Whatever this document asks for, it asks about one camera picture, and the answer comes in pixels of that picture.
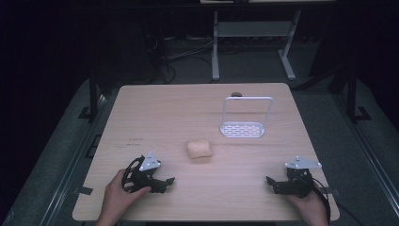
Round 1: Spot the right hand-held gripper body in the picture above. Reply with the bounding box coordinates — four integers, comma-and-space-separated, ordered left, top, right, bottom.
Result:
272, 155, 323, 199

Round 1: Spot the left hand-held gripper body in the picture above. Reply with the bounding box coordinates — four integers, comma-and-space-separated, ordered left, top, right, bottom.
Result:
121, 151, 168, 194

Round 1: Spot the beige sponge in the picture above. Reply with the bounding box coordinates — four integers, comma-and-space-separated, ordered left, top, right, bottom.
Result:
186, 139, 214, 159

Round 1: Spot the white metal sponge rack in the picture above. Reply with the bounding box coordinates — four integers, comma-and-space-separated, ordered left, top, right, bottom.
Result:
218, 95, 274, 139

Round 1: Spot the person's right hand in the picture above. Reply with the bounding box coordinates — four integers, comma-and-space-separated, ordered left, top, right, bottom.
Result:
285, 191, 331, 226

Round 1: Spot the person's left hand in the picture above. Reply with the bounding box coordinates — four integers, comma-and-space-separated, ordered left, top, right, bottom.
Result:
104, 169, 152, 221

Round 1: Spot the black metal stand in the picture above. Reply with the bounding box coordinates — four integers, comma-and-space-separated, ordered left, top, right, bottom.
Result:
78, 53, 109, 123
343, 59, 373, 124

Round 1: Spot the black cable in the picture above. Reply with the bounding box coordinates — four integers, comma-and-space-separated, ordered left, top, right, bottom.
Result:
121, 156, 144, 189
300, 176, 365, 226

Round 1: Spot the bundle of floor cables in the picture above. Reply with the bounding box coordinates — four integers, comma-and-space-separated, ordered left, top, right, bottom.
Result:
144, 34, 217, 85

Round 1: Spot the grey metal desk frame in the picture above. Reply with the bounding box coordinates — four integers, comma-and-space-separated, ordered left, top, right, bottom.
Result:
211, 8, 303, 82

